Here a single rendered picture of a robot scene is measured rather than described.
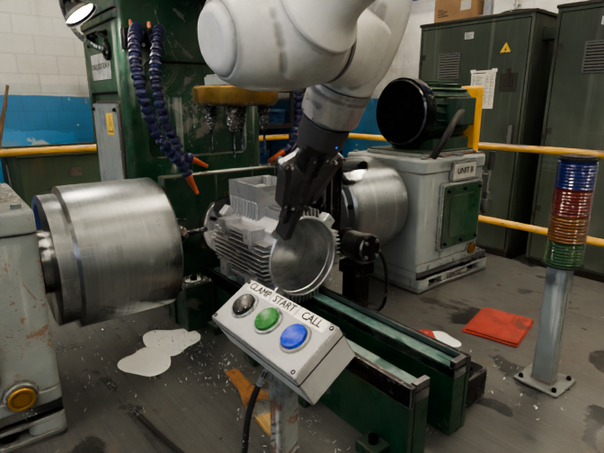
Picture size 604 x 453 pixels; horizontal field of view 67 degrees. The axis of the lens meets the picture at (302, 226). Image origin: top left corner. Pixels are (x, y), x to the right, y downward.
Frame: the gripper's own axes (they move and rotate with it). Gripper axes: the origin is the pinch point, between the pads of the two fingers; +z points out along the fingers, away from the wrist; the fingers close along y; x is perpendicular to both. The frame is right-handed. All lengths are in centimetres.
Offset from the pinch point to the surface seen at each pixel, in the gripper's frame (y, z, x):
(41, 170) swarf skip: -28, 251, -351
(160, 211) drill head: 17.7, 5.1, -12.3
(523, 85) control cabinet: -312, 33, -121
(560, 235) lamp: -33.0, -14.3, 28.0
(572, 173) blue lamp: -33.1, -23.5, 23.1
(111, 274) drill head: 27.7, 10.9, -5.6
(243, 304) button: 20.6, -6.6, 17.9
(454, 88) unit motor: -73, -11, -28
